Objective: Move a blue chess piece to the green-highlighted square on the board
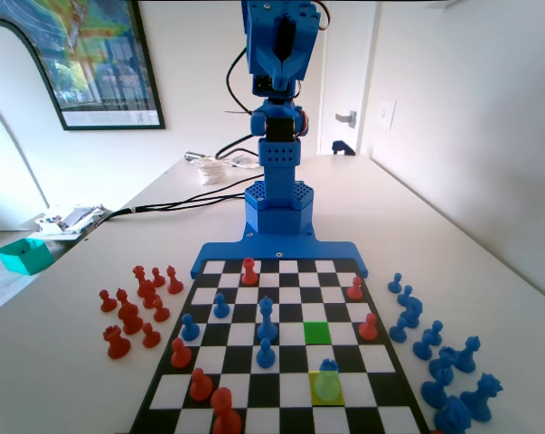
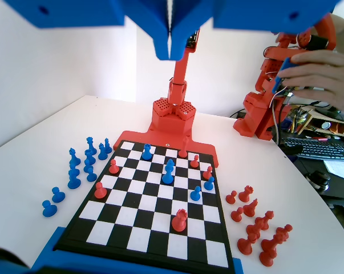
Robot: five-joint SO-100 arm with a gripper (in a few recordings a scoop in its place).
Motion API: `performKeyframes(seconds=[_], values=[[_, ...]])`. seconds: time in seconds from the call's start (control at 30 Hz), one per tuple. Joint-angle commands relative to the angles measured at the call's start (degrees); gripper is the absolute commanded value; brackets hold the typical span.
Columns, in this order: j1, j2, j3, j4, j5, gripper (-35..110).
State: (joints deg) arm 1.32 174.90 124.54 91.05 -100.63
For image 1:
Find blue chess rook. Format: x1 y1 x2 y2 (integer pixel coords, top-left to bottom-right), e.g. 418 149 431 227
428 345 458 376
314 358 342 404

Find red chess rook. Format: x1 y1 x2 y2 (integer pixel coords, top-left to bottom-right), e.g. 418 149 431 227
102 324 132 361
240 256 259 287

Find red chess knight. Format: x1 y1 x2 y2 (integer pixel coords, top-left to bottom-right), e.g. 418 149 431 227
136 278 163 311
117 301 144 335

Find black white chessboard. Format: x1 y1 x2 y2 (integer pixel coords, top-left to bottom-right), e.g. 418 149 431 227
127 257 431 434

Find red piece bottom edge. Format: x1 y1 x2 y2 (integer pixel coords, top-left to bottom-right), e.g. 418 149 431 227
210 387 244 434

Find blue chess queen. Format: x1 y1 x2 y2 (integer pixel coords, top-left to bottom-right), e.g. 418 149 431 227
459 373 504 424

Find black framed poster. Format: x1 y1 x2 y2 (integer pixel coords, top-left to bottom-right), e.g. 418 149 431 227
0 0 166 132

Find white arched panel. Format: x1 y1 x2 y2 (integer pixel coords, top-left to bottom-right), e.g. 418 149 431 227
0 16 59 234

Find pile of papers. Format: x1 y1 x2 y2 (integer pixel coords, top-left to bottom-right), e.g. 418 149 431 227
34 203 115 243

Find blue bishop centre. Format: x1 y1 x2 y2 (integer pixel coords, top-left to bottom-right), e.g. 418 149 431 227
256 296 278 343

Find teal plastic box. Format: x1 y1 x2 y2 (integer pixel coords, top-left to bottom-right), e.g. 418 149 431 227
0 238 56 277

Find blue wrist camera module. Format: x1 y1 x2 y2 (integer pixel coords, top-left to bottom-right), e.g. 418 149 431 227
252 71 301 99

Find white wall switch plate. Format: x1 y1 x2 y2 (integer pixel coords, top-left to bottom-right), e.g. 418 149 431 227
376 99 398 133

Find thin black cable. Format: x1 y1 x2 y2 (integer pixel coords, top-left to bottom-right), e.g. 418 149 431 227
102 175 267 222
102 189 250 222

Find blue base plate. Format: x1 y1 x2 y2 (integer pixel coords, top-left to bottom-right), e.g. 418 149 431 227
190 221 371 280

